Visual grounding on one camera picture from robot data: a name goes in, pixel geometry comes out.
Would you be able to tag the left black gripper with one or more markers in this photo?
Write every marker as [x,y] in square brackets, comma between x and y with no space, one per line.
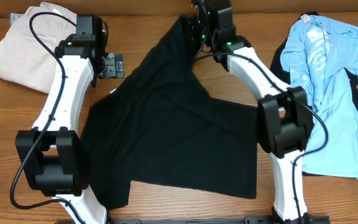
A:
[114,65]

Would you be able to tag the black t-shirt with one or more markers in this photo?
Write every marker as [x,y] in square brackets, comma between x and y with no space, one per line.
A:
[160,126]

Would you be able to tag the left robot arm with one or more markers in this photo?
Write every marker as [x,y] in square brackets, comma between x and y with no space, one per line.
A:
[52,157]

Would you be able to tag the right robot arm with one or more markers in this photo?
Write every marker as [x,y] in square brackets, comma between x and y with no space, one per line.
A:
[283,123]

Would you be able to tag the folded beige trousers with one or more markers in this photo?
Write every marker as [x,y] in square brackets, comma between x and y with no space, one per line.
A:
[22,59]

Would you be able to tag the light blue folded cloth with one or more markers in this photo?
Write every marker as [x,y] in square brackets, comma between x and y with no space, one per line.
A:
[14,17]

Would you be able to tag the light blue printed t-shirt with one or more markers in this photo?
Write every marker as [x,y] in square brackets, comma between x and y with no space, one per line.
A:
[334,93]

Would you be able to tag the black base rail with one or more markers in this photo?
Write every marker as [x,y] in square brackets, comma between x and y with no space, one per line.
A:
[245,220]

